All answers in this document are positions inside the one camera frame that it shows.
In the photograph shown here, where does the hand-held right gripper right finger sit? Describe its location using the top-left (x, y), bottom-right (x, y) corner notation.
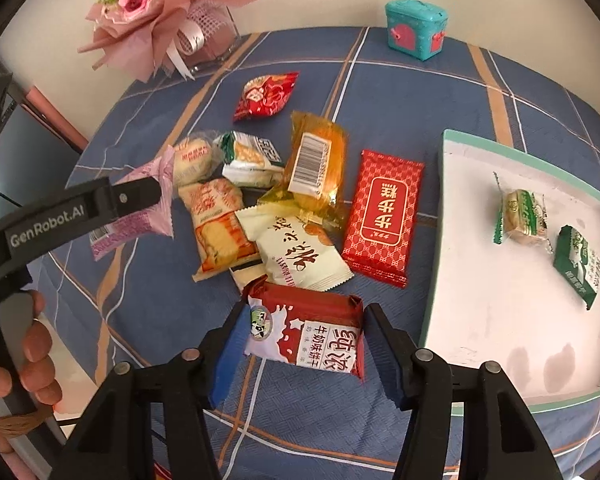
top-left (362, 302), bottom-right (563, 480)

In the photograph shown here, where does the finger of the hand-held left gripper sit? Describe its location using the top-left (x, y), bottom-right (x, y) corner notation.
top-left (106, 174), bottom-right (164, 221)

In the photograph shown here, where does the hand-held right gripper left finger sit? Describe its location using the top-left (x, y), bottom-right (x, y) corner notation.
top-left (45, 302), bottom-right (253, 480)

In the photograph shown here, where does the pink snack packet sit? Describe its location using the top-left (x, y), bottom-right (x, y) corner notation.
top-left (89, 145), bottom-right (177, 262)

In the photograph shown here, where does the red white milk biscuit packet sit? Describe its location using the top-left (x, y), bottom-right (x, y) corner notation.
top-left (241, 277), bottom-right (366, 386)

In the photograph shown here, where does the pale yellow snack packet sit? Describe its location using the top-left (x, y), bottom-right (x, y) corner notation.
top-left (230, 257), bottom-right (269, 294)

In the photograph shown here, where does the orange white bread packet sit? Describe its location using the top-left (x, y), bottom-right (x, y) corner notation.
top-left (177, 177), bottom-right (261, 283)

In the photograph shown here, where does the cream white snack packet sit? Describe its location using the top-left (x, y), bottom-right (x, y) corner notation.
top-left (235, 205), bottom-right (356, 293)

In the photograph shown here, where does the white tray with teal rim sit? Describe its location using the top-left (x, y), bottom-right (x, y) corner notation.
top-left (420, 129), bottom-right (600, 418)

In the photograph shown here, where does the large red patterned packet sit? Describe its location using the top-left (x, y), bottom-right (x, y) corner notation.
top-left (341, 149), bottom-right (426, 289)

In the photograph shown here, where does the person's left hand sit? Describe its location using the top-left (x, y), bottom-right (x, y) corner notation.
top-left (0, 290), bottom-right (64, 456)

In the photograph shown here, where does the clear round bun packet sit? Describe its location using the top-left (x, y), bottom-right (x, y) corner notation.
top-left (170, 132), bottom-right (219, 189)

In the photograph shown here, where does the clear cracker packet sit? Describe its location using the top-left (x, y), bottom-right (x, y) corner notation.
top-left (215, 131), bottom-right (286, 189)

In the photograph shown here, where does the small red snack packet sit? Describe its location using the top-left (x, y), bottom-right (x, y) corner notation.
top-left (232, 71), bottom-right (301, 123)

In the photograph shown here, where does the clear glass vase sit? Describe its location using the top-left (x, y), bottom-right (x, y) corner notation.
top-left (165, 0), bottom-right (241, 79)

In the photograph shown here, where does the orange cake packet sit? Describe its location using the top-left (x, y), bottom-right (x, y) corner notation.
top-left (257, 110), bottom-right (351, 233)

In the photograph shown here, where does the green round pastry packet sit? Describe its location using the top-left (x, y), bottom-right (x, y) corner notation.
top-left (492, 171), bottom-right (554, 253)

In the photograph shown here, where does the dark green white packet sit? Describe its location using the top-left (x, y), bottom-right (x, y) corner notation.
top-left (552, 225), bottom-right (600, 313)

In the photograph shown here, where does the blue plaid tablecloth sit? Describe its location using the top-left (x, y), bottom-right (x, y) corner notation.
top-left (30, 26), bottom-right (600, 480)

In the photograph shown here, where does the teal toy box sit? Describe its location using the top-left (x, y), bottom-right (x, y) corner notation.
top-left (384, 0), bottom-right (449, 62)

